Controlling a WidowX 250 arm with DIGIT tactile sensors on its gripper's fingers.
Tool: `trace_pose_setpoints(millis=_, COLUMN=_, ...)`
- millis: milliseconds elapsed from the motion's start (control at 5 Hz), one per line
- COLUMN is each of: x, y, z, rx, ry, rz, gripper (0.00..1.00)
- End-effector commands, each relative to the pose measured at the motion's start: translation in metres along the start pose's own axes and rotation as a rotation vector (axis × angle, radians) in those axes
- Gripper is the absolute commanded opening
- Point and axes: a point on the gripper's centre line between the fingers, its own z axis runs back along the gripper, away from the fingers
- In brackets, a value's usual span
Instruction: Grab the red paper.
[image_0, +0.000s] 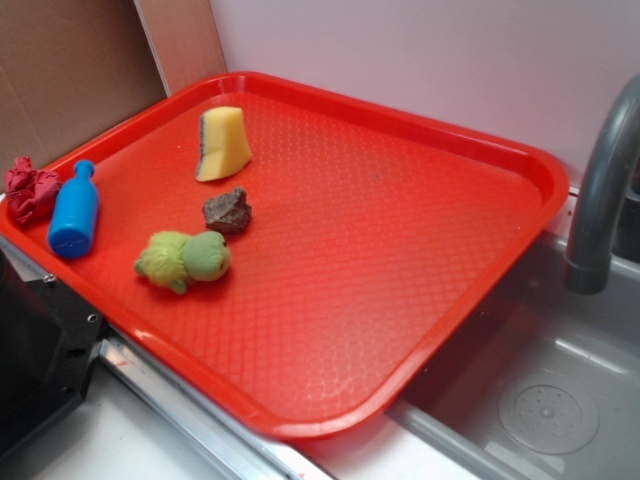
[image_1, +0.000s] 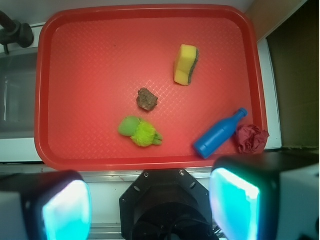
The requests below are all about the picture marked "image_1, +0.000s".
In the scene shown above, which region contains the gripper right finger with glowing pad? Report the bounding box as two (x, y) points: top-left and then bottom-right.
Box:
(209, 151), (320, 240)

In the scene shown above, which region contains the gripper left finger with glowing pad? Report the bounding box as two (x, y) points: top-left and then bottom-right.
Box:
(0, 170), (92, 240)

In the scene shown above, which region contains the red paper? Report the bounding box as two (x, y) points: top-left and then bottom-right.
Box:
(235, 124), (270, 154)

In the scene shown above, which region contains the blue plastic bottle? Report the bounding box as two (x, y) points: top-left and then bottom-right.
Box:
(193, 108), (248, 159)

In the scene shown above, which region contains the green plush frog toy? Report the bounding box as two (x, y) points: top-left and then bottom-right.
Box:
(118, 116), (163, 148)

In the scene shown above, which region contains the red plastic tray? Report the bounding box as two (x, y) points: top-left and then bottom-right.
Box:
(34, 4), (268, 171)

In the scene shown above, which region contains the grey sink basin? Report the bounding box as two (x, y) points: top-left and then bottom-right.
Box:
(0, 48), (38, 140)

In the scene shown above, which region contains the brown rock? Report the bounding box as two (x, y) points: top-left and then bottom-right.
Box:
(136, 88), (159, 112)

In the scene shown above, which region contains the yellow sponge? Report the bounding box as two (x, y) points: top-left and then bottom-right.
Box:
(174, 44), (200, 86)

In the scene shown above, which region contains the grey faucet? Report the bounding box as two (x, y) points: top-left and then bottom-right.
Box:
(0, 11), (35, 55)

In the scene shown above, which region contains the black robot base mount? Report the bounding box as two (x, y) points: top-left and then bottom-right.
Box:
(119, 169), (218, 240)

